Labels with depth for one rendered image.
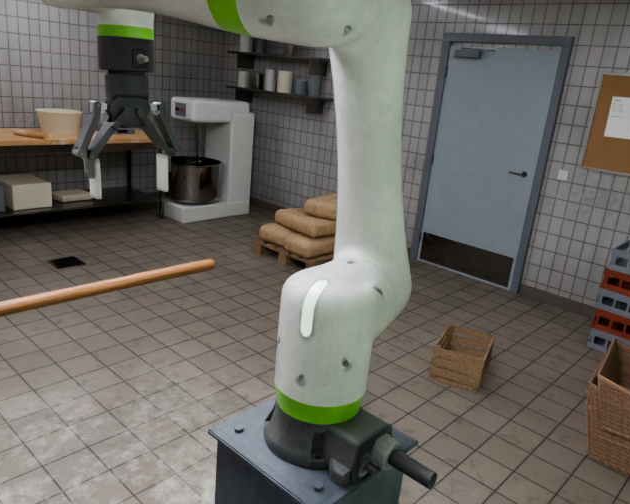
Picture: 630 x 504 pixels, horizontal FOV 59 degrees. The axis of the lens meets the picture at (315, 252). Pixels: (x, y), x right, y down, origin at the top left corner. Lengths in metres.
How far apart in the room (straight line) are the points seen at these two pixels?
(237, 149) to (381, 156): 5.78
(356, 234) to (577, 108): 4.27
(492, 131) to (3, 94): 4.68
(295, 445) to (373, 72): 0.52
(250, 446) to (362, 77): 0.54
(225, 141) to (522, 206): 3.33
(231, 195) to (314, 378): 5.95
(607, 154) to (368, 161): 4.18
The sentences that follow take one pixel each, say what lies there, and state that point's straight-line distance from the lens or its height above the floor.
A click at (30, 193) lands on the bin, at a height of 0.38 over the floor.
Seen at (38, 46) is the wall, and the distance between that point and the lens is 6.57.
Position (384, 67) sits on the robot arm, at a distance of 0.82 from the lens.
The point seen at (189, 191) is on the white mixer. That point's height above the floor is 0.35.
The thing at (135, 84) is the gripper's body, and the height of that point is 1.65.
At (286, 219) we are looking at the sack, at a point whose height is 0.39.
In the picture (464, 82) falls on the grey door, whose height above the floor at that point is 1.75.
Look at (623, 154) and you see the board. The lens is 4.91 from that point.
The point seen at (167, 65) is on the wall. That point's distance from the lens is 7.26.
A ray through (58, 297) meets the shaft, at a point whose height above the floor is 1.19.
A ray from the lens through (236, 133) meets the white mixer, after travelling 6.53.
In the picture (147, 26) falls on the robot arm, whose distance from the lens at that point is 1.05.
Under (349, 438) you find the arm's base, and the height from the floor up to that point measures 1.26.
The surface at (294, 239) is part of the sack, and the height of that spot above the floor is 0.28.
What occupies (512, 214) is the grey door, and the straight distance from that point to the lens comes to 5.21.
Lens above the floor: 1.70
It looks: 18 degrees down
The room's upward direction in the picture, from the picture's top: 6 degrees clockwise
